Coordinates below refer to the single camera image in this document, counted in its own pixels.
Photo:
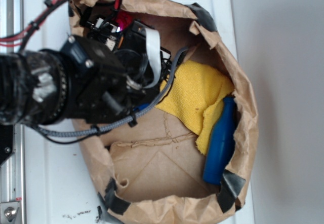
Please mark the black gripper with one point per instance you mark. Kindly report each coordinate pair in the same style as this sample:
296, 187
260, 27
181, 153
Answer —
112, 74

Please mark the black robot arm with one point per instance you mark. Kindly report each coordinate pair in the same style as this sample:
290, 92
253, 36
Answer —
34, 86

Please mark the yellow cloth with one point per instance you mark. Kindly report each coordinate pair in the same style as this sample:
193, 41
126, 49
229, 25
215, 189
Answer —
196, 99

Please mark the brown paper bag tray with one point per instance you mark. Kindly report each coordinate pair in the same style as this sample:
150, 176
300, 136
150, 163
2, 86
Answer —
152, 173

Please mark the white plastic board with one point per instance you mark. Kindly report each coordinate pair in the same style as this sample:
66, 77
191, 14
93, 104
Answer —
57, 183

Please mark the blue plastic bottle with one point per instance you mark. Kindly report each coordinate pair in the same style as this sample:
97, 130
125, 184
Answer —
221, 145

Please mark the aluminium frame rail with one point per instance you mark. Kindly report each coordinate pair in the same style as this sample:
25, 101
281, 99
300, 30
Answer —
13, 207

